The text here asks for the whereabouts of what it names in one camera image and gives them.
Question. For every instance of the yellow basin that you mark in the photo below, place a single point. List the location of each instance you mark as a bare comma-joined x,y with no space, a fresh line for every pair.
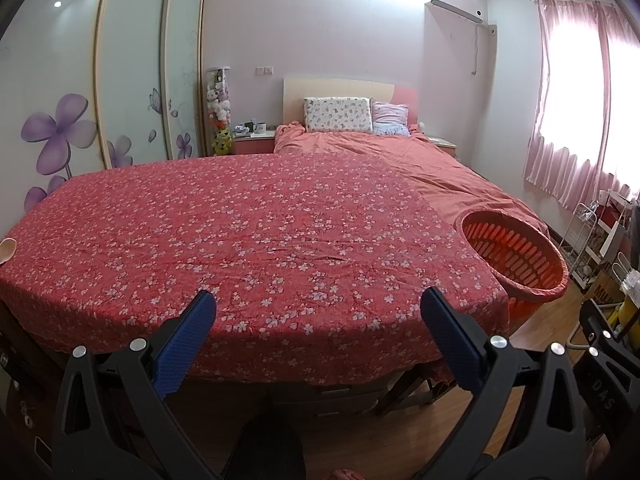
625,312

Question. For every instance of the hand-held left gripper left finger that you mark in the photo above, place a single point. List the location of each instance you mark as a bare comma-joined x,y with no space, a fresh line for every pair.
187,340

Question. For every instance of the plush toy display tube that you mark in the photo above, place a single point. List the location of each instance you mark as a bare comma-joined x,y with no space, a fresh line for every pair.
218,105

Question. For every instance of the bed with coral duvet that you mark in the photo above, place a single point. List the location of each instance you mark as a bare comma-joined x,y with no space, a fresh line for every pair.
400,160

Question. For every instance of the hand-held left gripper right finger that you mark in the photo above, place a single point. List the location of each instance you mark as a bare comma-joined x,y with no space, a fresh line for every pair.
450,340

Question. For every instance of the red floral tablecloth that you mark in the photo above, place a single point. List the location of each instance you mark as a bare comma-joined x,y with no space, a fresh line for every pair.
250,240

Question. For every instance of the pink curtain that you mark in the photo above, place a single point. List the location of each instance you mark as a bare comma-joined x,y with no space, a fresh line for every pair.
545,160

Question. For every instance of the person's right hand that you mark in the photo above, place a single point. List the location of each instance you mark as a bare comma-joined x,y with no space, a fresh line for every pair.
602,460

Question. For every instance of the flower print sliding wardrobe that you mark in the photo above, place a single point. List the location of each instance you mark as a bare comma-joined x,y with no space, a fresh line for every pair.
130,85

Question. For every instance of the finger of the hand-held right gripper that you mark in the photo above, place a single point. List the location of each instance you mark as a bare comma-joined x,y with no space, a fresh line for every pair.
597,322

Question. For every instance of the beige and pink headboard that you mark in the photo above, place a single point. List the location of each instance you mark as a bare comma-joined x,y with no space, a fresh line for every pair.
340,87

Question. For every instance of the white wall switch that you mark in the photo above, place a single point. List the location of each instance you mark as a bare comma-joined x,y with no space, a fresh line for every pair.
263,70

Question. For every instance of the pink nightstand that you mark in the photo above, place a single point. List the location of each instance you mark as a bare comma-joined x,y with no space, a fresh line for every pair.
442,141
252,146

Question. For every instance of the beige round object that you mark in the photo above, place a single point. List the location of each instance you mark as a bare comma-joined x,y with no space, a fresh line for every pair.
7,251

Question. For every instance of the white floral pillow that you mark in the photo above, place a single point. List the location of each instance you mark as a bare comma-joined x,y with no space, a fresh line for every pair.
337,114

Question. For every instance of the clear plastic bags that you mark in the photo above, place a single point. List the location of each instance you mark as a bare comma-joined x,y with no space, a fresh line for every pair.
631,280

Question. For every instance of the pink striped pillow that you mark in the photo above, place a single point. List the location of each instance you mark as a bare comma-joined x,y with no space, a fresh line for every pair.
390,112

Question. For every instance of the pink slipper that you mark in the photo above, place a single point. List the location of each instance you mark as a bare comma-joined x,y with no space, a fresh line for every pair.
345,474

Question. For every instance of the orange plastic basket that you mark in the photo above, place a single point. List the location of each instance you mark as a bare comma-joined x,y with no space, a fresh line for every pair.
525,292

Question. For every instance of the cardboard box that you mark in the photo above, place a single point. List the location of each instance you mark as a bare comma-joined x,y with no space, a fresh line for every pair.
602,292

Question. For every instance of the white shelf cart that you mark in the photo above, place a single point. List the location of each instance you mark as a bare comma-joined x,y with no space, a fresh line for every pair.
607,232

